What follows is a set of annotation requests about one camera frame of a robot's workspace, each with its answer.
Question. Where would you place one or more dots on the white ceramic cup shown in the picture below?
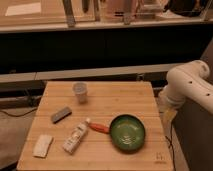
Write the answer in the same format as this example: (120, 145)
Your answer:
(80, 91)

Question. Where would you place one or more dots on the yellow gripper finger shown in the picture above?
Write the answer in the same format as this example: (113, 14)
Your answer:
(169, 115)

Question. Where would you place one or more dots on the white paper sheet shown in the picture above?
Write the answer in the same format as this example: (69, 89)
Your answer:
(23, 9)

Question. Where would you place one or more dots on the white lotion bottle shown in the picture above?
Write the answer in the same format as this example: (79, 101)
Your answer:
(78, 133)

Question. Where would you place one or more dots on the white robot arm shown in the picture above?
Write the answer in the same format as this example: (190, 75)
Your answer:
(186, 81)

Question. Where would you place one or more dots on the green pan orange handle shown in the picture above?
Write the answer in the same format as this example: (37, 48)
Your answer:
(127, 132)

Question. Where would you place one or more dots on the grey sharpening block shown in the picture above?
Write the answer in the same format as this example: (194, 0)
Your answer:
(60, 115)

